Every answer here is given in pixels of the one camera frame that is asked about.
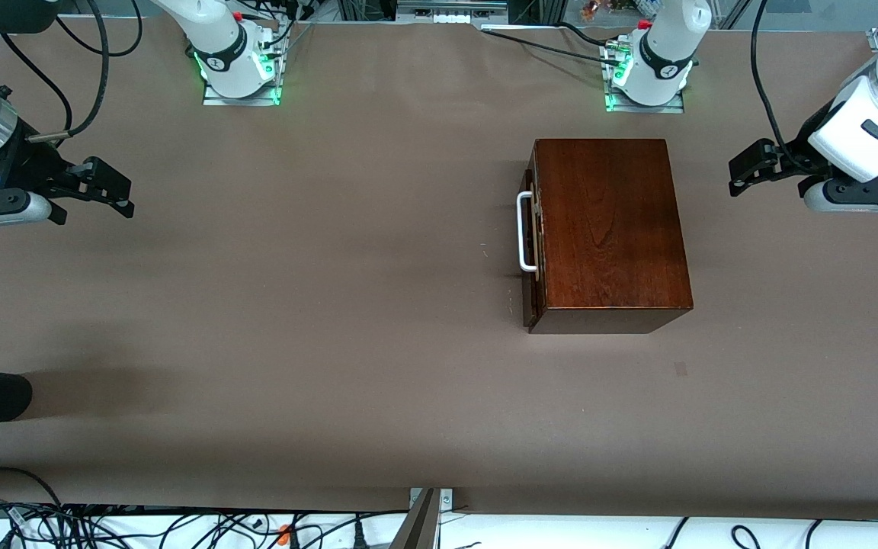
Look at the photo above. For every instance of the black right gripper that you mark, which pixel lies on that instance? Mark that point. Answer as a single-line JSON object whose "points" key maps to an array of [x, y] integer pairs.
{"points": [[18, 162]]}

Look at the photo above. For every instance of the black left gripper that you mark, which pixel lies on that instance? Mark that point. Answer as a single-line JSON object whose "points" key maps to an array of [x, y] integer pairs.
{"points": [[803, 156]]}

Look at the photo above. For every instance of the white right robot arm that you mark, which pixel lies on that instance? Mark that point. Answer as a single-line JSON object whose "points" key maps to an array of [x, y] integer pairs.
{"points": [[225, 53]]}

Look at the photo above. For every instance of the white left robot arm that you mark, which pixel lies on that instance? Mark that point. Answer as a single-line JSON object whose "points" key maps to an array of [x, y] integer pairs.
{"points": [[668, 61]]}

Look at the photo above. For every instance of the dark brown wooden cabinet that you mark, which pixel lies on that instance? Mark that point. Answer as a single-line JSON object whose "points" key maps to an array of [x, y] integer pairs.
{"points": [[610, 229]]}

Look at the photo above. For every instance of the white power strip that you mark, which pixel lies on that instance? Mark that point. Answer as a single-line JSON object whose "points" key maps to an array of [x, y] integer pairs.
{"points": [[450, 11]]}

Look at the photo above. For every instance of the orange connector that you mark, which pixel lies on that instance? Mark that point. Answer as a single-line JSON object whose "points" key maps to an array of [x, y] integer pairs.
{"points": [[284, 534]]}

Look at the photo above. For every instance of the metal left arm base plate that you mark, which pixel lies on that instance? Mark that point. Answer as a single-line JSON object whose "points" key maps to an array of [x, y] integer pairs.
{"points": [[671, 108]]}

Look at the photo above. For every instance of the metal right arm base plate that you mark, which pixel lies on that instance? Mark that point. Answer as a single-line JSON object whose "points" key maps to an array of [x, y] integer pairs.
{"points": [[214, 99]]}

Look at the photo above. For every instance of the metal bracket with dark bar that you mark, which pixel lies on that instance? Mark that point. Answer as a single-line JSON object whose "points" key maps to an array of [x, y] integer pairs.
{"points": [[424, 518]]}

